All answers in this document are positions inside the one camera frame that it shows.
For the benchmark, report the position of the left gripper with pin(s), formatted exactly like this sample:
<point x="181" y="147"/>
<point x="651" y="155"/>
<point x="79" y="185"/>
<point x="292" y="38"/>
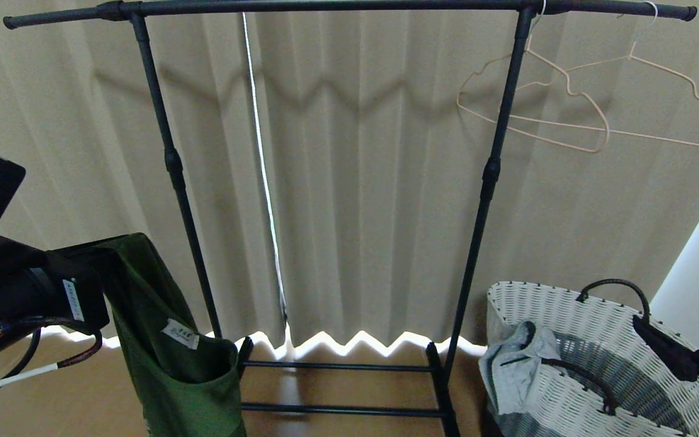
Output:
<point x="22" y="291"/>

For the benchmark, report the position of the green printed t-shirt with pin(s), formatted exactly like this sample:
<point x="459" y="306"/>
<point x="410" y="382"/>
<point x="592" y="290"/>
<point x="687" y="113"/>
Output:
<point x="167" y="376"/>

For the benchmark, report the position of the black clothes rack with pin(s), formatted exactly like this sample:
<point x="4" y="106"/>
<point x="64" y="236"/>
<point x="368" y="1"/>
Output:
<point x="490" y="171"/>

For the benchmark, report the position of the pale grey garment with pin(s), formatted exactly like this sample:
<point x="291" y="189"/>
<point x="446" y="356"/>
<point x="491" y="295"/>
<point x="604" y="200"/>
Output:
<point x="519" y="370"/>

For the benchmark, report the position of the white laundry basket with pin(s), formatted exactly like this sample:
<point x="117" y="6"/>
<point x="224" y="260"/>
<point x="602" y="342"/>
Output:
<point x="537" y="303"/>

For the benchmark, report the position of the pink clothes hanger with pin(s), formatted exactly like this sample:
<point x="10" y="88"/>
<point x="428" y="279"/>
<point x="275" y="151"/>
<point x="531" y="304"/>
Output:
<point x="677" y="140"/>
<point x="607" y="130"/>

